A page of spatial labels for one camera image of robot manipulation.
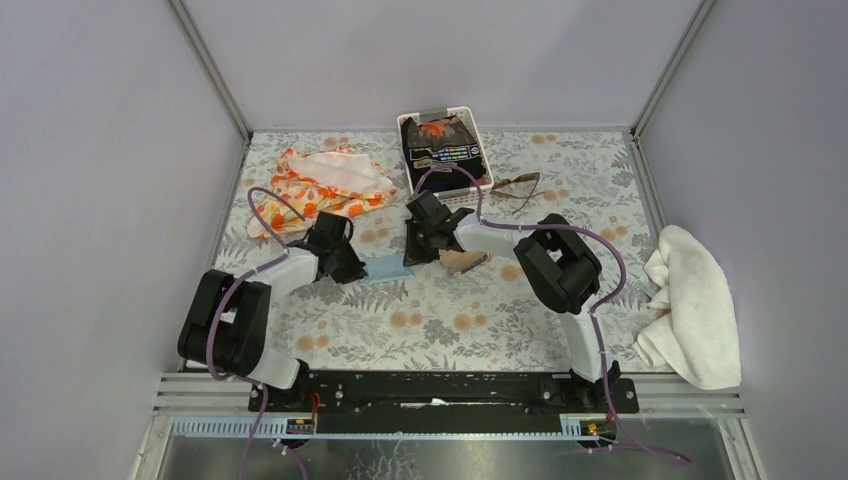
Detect light blue cleaning cloth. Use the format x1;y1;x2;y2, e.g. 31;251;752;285
361;253;414;285

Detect brown tinted sunglasses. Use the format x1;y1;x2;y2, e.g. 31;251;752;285
490;172;543;213

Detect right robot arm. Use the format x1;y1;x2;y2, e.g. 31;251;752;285
405;190;614;412

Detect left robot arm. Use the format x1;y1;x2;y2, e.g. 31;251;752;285
177;213;366;411

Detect orange floral cloth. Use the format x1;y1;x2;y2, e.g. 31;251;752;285
246;144;398;238

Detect white perforated plastic basket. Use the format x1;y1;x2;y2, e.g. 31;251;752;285
396;106;494;203

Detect black printed folded garment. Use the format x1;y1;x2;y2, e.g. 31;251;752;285
400;115;491;193

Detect white towel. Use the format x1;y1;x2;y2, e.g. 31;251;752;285
633;225;742;390

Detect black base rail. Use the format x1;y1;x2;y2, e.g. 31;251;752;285
248;366;640;435

